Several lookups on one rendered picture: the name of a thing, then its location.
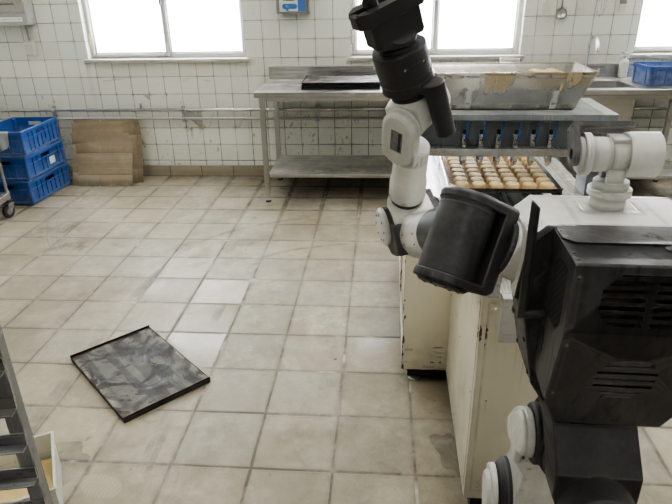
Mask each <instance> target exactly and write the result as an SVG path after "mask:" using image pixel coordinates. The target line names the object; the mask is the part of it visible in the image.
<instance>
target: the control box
mask: <svg viewBox="0 0 672 504"><path fill-rule="evenodd" d="M512 307H513V297H512V294H509V293H502V294H501V302H500V312H499V321H498V330H497V339H498V342H499V343H518V342H516V338H517V336H516V326H515V316H514V313H513V311H512Z"/></svg>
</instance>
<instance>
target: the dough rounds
mask: <svg viewBox="0 0 672 504"><path fill-rule="evenodd" d="M442 159H443V162H444V166H445V169H446V172H447V176H448V179H449V183H450V185H451V186H460V187H465V188H503V189H557V188H556V186H555V185H554V184H553V183H552V181H551V180H550V179H549V178H548V176H547V175H546V174H545V173H544V171H543V170H542V169H541V168H540V167H539V165H538V164H537V163H536V162H535V160H534V162H533V164H532V166H528V164H527V157H517V162H516V164H515V165H514V166H511V164H510V156H500V162H499V164H498V165H497V166H495V165H494V164H493V156H483V162H482V164H481V165H480V166H478V165H477V163H476V156H467V157H466V162H465V164H464V165H460V162H459V156H442Z"/></svg>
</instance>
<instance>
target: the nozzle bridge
mask: <svg viewBox="0 0 672 504"><path fill-rule="evenodd" d="M451 111H452V116H453V121H454V125H455V130H456V131H455V133H454V134H453V135H451V136H449V137H447V138H438V137H436V136H435V132H434V128H433V124H431V126H430V127H429V128H428V129H427V130H426V131H425V132H424V133H423V134H422V135H421V136H422V137H424V138H425V139H426V140H427V141H428V142H429V144H430V153H429V156H512V157H568V147H567V129H568V128H569V127H570V125H571V124H572V123H573V121H618V118H619V115H618V114H617V113H615V112H613V111H611V110H610V109H608V108H606V107H604V106H603V105H601V104H599V103H597V102H596V101H594V100H592V99H591V98H581V99H580V100H579V102H578V103H577V105H576V106H575V108H574V109H573V110H451ZM468 121H470V125H469V130H468V134H467V144H466V148H462V147H461V136H462V135H461V134H462V133H463V129H467V125H468ZM486 121H487V128H486V132H485V137H484V144H483V148H478V136H479V134H480V129H484V128H485V122H486ZM503 121H505V126H504V131H503V135H502V138H501V144H500V145H501V147H500V148H495V137H496V134H497V129H501V131H502V126H503ZM521 121H523V125H522V130H521V134H520V137H519V140H518V147H517V148H512V140H513V134H514V131H515V129H518V130H520V125H521ZM539 121H541V123H540V129H539V133H538V137H537V139H536V143H535V147H534V148H530V147H529V145H530V144H529V142H530V136H531V134H532V129H536V133H537V129H538V124H539ZM556 121H558V129H557V133H556V136H555V139H554V140H553V145H552V148H547V147H546V145H547V138H548V134H549V130H550V129H553V130H554V131H553V135H554V133H555V129H556ZM597 175H598V172H590V173H589V175H587V176H584V175H578V174H577V176H576V183H575V189H576V190H577V191H578V192H579V193H580V194H581V196H590V195H588V194H587V192H586V190H587V185H588V184H589V183H591V182H592V181H593V177H595V176H597Z"/></svg>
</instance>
